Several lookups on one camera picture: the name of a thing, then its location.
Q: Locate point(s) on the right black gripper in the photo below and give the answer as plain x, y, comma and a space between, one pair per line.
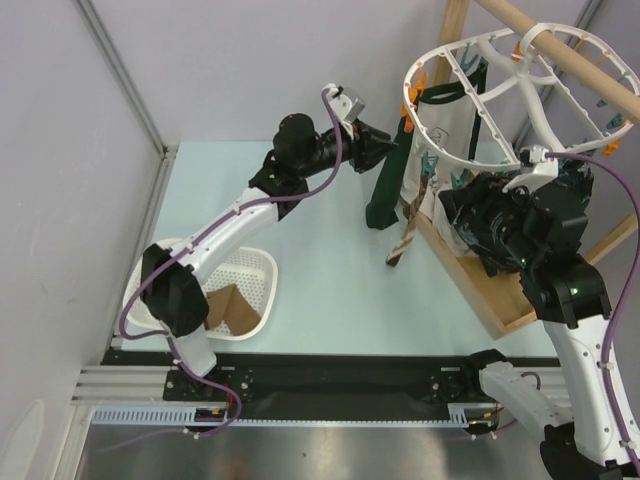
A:
480, 220

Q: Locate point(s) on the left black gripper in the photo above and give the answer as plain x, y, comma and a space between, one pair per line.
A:
369, 147

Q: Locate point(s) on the brown striped sock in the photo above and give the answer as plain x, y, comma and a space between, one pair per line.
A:
407, 238

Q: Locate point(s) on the teal clothespin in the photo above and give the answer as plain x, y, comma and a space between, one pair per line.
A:
429, 161
460, 179

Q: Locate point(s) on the white round clip hanger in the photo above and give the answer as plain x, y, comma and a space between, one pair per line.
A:
526, 72

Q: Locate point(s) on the brown socks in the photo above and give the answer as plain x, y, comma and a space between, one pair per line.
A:
228, 305

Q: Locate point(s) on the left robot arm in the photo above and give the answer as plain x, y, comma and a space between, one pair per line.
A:
172, 278

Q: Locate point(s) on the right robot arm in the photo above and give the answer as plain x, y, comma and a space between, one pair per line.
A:
593, 438

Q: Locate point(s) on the dark patterned garment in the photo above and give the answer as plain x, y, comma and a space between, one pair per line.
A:
575, 175

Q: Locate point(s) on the orange clothespin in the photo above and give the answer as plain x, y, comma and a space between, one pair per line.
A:
406, 120

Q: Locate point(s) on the dark green sleeve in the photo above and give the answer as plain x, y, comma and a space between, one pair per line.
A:
380, 211

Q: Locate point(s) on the white printed t-shirt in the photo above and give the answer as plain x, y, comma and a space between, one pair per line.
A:
449, 116

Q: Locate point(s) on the wooden rod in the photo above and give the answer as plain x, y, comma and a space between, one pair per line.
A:
566, 58

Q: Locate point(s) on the white perforated laundry basket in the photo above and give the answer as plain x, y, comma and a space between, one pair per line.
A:
254, 273

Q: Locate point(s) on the aluminium corner profile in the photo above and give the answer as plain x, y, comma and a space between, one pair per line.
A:
120, 73

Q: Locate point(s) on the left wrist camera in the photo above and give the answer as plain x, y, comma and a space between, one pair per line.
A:
345, 102

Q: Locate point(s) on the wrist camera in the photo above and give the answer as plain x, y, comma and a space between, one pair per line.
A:
537, 170
345, 102

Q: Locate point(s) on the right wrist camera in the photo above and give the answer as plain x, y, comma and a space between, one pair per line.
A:
537, 170

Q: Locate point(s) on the wooden rack frame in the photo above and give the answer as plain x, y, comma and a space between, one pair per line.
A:
497, 301

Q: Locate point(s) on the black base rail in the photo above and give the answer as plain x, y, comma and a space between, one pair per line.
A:
287, 387

